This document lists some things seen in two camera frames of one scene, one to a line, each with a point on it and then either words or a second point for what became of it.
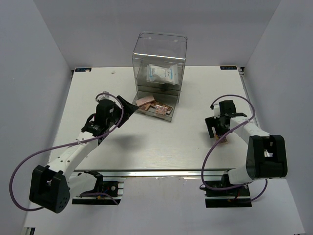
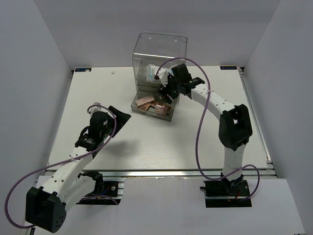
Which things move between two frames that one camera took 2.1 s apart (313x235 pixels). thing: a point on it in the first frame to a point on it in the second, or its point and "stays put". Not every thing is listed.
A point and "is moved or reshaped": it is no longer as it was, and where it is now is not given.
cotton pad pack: (155, 73) is moved or reshaped
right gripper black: (211, 122) to (163, 91)
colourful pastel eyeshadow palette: (224, 141) to (167, 99)
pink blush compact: (144, 100) stays put
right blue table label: (228, 68) stays put
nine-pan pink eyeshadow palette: (160, 109) stays put
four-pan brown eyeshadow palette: (146, 106) stays put
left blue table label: (84, 69) stays put
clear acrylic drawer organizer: (158, 64) stays put
